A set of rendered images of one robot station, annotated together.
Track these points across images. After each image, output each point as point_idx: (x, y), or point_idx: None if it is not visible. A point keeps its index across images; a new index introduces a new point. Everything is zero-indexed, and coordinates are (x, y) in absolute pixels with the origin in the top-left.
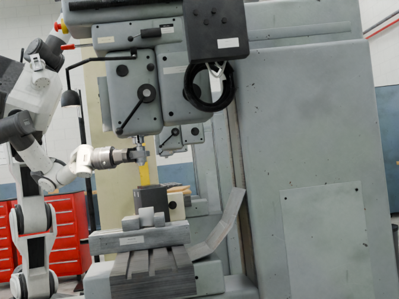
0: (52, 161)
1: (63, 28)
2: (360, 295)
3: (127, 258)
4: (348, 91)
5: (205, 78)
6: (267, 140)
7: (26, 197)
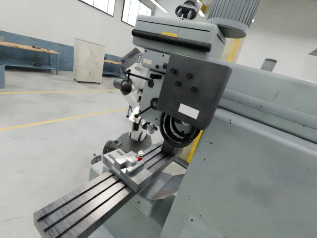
0: (137, 103)
1: None
2: None
3: (94, 185)
4: (302, 207)
5: None
6: (200, 182)
7: None
